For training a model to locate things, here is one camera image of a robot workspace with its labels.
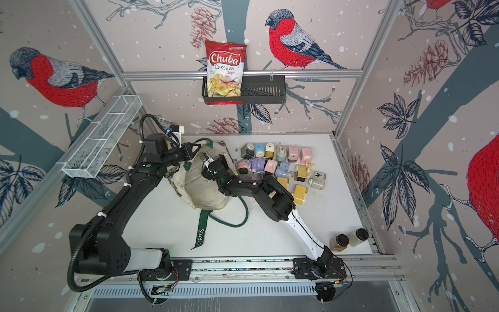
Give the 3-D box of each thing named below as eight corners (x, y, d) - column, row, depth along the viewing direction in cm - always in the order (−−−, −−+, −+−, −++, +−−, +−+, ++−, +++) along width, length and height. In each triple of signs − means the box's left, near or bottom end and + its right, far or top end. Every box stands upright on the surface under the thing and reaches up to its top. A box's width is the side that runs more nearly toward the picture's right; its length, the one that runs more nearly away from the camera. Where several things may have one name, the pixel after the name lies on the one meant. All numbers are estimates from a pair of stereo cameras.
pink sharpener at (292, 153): (288, 162, 107) (289, 155, 103) (286, 151, 112) (288, 145, 108) (297, 162, 107) (299, 155, 103) (295, 151, 112) (297, 145, 108)
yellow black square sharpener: (294, 181, 101) (296, 178, 98) (292, 166, 107) (293, 162, 104) (315, 181, 101) (317, 177, 98) (312, 166, 107) (313, 162, 104)
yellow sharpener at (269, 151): (265, 161, 111) (266, 151, 104) (265, 153, 116) (265, 142, 108) (273, 161, 111) (274, 151, 104) (272, 153, 116) (273, 142, 108)
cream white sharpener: (306, 185, 99) (308, 181, 96) (309, 173, 104) (311, 169, 101) (322, 190, 97) (324, 186, 94) (324, 178, 102) (326, 173, 99)
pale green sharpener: (277, 163, 108) (278, 155, 102) (275, 151, 114) (276, 142, 108) (286, 163, 108) (288, 155, 102) (284, 151, 114) (286, 142, 108)
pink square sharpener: (300, 165, 107) (303, 158, 102) (298, 154, 113) (300, 147, 107) (311, 165, 107) (313, 158, 102) (308, 154, 113) (311, 147, 107)
